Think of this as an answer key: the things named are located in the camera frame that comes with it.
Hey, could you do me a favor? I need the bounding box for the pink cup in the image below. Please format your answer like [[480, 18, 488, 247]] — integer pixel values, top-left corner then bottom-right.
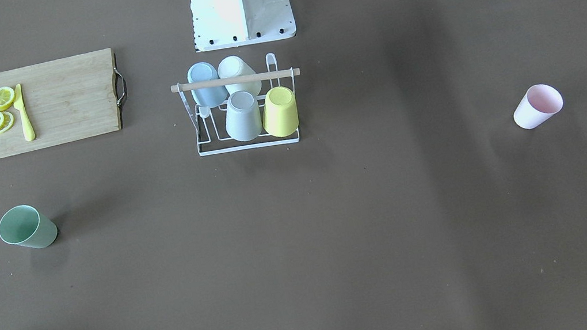
[[513, 84, 564, 130]]

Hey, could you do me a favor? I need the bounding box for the mint green cup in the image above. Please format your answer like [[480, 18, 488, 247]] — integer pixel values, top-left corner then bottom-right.
[[0, 204, 58, 249]]

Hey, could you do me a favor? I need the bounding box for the yellow cup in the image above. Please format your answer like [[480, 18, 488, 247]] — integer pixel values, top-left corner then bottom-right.
[[263, 86, 299, 138]]

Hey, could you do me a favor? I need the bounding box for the grey cup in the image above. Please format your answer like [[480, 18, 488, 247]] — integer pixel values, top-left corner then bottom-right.
[[225, 90, 262, 142]]

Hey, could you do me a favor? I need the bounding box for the light blue cup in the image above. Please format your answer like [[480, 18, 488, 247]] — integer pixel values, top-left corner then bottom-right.
[[187, 62, 229, 108]]

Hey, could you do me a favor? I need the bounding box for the white cream cup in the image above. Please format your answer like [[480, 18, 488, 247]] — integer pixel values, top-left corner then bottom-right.
[[216, 55, 262, 97]]

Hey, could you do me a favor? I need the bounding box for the wooden cutting board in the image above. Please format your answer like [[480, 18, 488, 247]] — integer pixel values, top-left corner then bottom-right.
[[0, 48, 125, 159]]

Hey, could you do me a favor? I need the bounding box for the yellow plastic knife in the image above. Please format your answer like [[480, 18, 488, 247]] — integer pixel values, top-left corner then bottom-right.
[[13, 84, 36, 142]]

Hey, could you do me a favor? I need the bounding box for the lemon slice top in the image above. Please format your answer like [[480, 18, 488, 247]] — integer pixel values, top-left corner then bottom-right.
[[0, 86, 16, 112]]

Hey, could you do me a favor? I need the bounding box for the white wire cup rack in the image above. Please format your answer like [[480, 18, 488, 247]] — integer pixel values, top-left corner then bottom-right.
[[172, 52, 300, 157]]

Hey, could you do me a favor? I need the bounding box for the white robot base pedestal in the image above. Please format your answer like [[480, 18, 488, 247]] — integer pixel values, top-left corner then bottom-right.
[[190, 0, 297, 52]]

